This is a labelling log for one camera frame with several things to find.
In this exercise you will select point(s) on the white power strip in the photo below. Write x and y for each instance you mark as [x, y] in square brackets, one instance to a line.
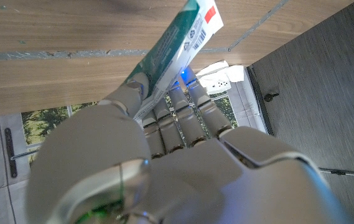
[220, 85]

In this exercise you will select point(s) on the green white toothpaste tube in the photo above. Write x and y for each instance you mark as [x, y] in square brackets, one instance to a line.
[176, 40]

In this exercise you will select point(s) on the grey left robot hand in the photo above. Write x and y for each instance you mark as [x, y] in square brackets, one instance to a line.
[179, 174]

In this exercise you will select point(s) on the white crumpled tissue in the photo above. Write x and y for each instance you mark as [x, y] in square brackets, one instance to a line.
[220, 70]

